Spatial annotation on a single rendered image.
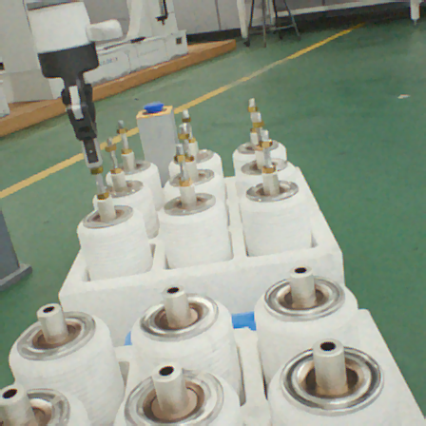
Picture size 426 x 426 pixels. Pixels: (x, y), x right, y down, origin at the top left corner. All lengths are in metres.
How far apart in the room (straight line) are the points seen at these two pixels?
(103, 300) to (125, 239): 0.09
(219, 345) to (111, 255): 0.32
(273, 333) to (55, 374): 0.20
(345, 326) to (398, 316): 0.45
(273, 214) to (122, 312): 0.25
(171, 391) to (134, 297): 0.38
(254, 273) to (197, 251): 0.08
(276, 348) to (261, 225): 0.29
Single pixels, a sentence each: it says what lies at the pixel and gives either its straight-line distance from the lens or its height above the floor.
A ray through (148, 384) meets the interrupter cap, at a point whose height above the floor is 0.25.
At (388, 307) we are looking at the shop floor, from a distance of 0.98.
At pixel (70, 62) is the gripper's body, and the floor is 0.47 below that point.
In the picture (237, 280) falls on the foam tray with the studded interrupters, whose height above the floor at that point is 0.16.
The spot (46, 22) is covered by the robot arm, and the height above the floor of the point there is 0.53.
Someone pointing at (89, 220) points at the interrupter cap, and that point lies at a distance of 0.82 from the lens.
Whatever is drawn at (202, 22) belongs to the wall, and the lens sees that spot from 6.58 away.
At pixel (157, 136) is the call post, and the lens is 1.16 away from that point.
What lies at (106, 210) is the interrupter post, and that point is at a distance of 0.81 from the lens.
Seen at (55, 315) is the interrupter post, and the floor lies 0.28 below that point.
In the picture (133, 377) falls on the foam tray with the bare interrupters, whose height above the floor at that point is 0.18.
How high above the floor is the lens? 0.53
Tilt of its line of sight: 22 degrees down
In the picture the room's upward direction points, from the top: 10 degrees counter-clockwise
